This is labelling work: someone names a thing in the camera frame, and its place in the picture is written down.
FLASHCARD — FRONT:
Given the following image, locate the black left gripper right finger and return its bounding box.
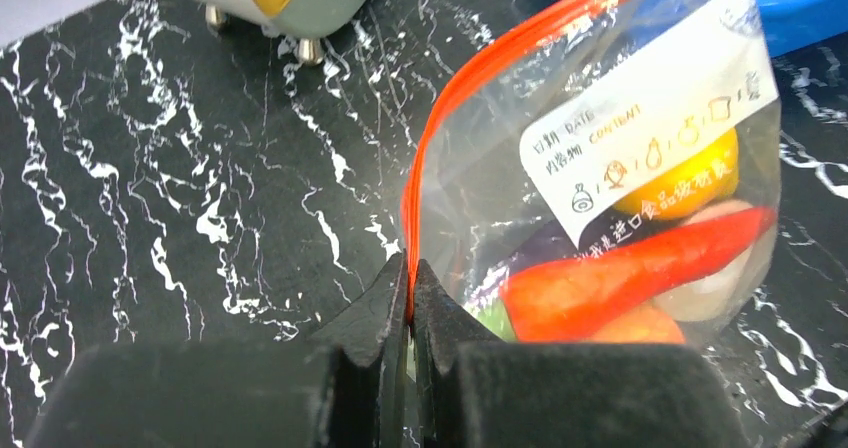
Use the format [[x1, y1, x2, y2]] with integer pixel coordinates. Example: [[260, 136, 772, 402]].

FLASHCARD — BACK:
[[412, 262, 747, 447]]

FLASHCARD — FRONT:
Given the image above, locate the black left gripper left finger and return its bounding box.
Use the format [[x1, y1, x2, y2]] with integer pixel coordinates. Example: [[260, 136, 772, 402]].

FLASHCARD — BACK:
[[26, 253, 408, 447]]

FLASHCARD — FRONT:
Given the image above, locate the purple toy eggplant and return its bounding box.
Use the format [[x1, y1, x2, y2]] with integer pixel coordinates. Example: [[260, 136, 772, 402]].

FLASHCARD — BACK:
[[463, 218, 637, 301]]

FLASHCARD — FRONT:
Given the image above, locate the clear orange-zip bag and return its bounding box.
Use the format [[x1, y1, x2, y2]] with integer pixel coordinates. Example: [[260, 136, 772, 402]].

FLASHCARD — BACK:
[[402, 0, 781, 345]]

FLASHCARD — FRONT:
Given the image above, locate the yellow toy pear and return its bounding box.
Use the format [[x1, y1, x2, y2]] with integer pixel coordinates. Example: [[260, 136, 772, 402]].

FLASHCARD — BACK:
[[613, 129, 739, 221]]

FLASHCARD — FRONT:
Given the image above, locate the orange-red toy peach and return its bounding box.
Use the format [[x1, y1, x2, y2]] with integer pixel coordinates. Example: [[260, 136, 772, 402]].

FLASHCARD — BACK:
[[587, 303, 686, 344]]

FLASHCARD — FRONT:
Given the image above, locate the white toy onion half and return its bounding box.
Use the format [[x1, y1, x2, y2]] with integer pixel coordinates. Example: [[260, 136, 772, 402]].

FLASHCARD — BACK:
[[653, 221, 777, 329]]

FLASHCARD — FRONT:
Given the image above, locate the blue plastic bin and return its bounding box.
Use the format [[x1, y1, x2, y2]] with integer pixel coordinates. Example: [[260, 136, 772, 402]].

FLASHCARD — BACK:
[[582, 0, 848, 59]]

